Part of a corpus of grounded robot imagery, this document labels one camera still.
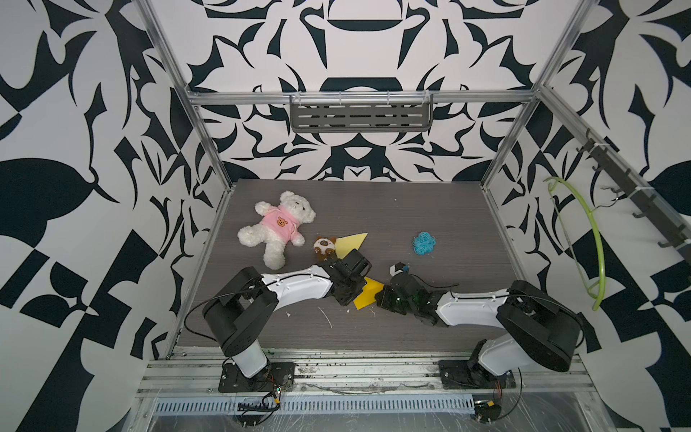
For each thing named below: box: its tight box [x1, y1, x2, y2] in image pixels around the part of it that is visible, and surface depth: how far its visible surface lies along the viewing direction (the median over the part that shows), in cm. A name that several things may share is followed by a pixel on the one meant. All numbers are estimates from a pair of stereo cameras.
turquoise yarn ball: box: [412, 231, 437, 256], surface depth 101 cm
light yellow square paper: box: [334, 232, 368, 260], surface depth 103 cm
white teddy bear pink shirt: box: [237, 190, 316, 270], surface depth 98 cm
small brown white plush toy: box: [313, 235, 337, 262], surface depth 99 cm
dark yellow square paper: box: [352, 276, 385, 311], surface depth 89 cm
